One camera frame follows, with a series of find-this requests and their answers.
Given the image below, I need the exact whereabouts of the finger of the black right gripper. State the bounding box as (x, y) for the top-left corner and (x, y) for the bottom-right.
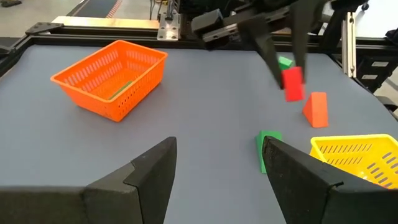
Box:
(238, 15), (285, 90)
(290, 0), (326, 85)

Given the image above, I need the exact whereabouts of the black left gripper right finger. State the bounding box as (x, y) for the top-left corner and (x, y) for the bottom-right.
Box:
(262, 135), (398, 224)

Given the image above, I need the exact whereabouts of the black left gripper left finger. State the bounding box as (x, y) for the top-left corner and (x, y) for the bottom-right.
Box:
(0, 136), (178, 224)

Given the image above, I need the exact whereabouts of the small green cube block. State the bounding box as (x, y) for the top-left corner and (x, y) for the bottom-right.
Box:
(277, 55), (295, 71)

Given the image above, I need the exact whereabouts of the red rectangular block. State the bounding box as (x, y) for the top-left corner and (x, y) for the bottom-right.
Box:
(281, 66), (305, 103)

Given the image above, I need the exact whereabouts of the green wedge block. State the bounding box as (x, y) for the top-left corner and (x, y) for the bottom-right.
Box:
(255, 129), (283, 174)

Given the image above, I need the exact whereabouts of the orange triangular prism block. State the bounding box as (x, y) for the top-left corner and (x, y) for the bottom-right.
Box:
(302, 91), (330, 129)

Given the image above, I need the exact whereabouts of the long green block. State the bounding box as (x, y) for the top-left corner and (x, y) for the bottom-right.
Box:
(108, 80), (134, 101)

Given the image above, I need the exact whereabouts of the yellow plastic basket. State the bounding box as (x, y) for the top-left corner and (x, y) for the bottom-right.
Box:
(310, 133), (398, 190)

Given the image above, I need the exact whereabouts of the orange plastic basket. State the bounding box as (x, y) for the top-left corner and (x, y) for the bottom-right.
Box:
(50, 39), (169, 123)

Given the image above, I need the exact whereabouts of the wooden side board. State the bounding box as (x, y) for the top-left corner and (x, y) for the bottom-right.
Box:
(51, 16), (161, 30)

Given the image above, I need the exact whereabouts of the black mat with striped edges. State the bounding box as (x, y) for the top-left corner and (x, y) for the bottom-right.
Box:
(67, 0), (122, 18)

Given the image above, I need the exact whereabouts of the silver metal bracket plate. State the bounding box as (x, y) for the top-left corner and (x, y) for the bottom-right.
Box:
(157, 12), (181, 41)

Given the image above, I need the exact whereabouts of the silver aluminium post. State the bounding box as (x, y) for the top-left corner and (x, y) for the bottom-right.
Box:
(341, 12), (357, 78)

